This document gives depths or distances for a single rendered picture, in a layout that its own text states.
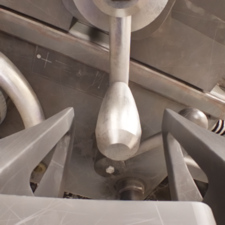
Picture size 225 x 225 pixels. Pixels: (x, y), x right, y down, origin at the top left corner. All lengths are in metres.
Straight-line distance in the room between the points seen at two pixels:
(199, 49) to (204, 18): 0.03
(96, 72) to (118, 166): 0.12
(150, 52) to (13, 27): 0.15
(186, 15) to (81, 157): 0.25
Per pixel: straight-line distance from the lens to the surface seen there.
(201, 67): 0.25
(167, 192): 0.70
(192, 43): 0.24
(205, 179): 0.72
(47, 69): 0.25
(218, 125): 0.43
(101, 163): 0.27
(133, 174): 0.36
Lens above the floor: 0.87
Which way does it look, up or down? 33 degrees down
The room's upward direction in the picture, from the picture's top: 28 degrees clockwise
